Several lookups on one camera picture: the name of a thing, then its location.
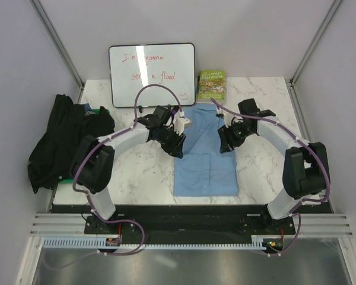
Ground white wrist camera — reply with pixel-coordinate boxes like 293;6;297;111
173;116;192;135
216;108;234;128

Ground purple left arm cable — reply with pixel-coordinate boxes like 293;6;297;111
72;84;185;222

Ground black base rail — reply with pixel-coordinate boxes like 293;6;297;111
52;203;297;246

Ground green plastic bin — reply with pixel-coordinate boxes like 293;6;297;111
59;103;100;184

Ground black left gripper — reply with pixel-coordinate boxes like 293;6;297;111
156;126;186;159

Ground right aluminium frame post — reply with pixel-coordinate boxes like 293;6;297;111
289;0;344;87

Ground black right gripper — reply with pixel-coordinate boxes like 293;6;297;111
217;119;253;153

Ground aluminium frame post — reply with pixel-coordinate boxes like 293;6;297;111
289;0;344;87
30;0;84;90

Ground left aluminium frame post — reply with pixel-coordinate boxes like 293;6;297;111
30;0;84;90

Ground small whiteboard with stand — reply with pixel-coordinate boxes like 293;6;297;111
109;43;196;108

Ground black long sleeve shirt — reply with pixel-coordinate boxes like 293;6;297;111
27;94;115;194

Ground purple marker pen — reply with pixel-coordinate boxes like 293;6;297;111
171;109;178;120

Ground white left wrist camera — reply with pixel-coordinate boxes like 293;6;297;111
173;116;192;135

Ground white slotted cable duct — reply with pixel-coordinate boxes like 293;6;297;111
43;234;294;251

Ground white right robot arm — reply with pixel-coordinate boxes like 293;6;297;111
216;99;330;234

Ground light blue long sleeve shirt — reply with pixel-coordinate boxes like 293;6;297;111
173;103;239;197

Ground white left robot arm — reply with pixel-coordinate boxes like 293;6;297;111
69;106;191;233

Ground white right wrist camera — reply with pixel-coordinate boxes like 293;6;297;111
216;108;234;128

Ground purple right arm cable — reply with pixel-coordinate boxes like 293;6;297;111
211;98;332;256

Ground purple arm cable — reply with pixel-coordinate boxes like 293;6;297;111
72;84;185;222
211;98;332;256

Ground green treehouse book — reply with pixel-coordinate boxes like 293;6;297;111
196;70;227;103

